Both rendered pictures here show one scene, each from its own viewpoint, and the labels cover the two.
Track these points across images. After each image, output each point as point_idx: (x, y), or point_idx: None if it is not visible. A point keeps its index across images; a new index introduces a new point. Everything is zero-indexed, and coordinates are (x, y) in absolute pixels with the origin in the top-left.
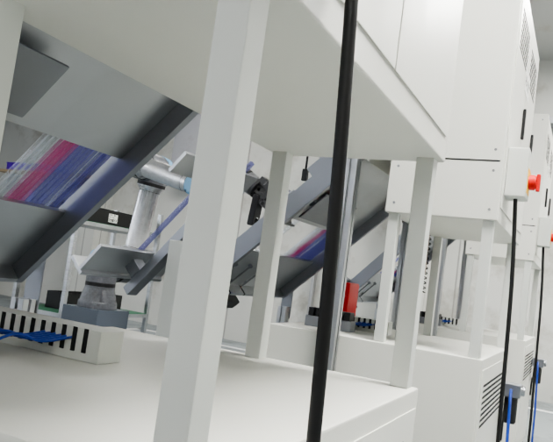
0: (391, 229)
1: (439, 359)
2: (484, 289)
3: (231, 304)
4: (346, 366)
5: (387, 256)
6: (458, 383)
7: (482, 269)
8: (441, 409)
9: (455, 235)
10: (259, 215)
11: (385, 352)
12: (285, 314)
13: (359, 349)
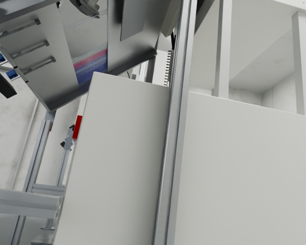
0: (227, 3)
1: (284, 116)
2: None
3: (8, 91)
4: (193, 122)
5: (226, 24)
6: (304, 139)
7: (303, 46)
8: (293, 165)
9: (194, 73)
10: (60, 3)
11: (234, 109)
12: (49, 126)
13: (207, 105)
